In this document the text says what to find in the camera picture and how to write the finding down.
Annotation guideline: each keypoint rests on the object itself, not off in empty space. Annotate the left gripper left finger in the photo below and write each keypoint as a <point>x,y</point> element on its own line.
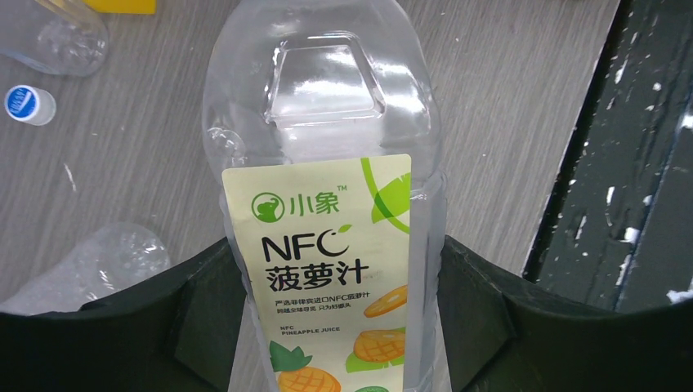
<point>176,331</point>

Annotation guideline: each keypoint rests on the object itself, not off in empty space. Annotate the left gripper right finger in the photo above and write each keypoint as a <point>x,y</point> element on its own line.
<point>503,333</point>

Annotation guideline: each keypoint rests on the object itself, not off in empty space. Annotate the fruit label plastic bottle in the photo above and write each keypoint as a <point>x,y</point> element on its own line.
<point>320,125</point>

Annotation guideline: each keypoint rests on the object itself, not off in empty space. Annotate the white blue bottle cap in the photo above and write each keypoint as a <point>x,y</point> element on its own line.
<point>31,105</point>

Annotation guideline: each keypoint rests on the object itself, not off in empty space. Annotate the blue label water bottle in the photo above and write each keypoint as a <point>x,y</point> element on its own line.
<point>54,37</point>

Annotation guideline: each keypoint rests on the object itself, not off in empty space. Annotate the clear plastic bottle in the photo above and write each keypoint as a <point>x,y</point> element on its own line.
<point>114,258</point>

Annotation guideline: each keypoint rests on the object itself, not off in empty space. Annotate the yellow block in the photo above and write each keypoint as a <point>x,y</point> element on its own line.
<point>127,7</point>

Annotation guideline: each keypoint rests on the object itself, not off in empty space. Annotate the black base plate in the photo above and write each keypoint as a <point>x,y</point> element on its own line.
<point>617,230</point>

